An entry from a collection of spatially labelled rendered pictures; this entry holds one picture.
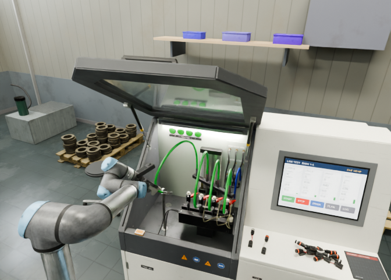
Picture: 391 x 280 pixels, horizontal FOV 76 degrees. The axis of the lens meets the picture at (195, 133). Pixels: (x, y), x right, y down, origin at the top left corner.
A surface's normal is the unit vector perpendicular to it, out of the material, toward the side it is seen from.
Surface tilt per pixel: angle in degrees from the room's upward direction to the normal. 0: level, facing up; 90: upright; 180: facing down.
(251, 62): 90
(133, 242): 90
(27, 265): 0
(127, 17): 90
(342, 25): 90
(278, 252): 0
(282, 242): 0
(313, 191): 76
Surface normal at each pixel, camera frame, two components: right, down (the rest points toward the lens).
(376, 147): -0.25, 0.17
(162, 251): -0.26, 0.40
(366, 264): 0.02, -0.91
